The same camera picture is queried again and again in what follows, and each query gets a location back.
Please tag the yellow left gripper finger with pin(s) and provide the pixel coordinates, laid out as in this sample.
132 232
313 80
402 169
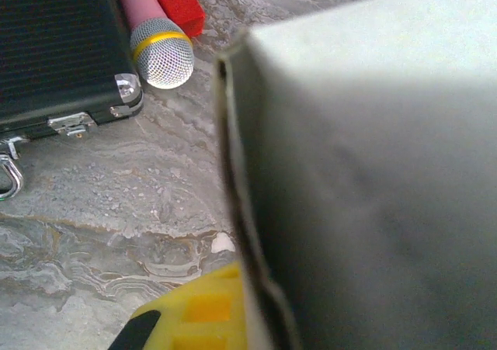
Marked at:
202 315

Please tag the pink microphone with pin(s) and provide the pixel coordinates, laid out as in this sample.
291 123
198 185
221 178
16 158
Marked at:
163 55

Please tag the white paper box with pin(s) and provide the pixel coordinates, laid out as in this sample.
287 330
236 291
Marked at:
369 171

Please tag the red rectangular box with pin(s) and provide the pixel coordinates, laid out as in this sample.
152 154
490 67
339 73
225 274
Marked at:
176 1

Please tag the black ribbed aluminium case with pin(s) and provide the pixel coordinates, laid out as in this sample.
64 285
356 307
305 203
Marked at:
54 43

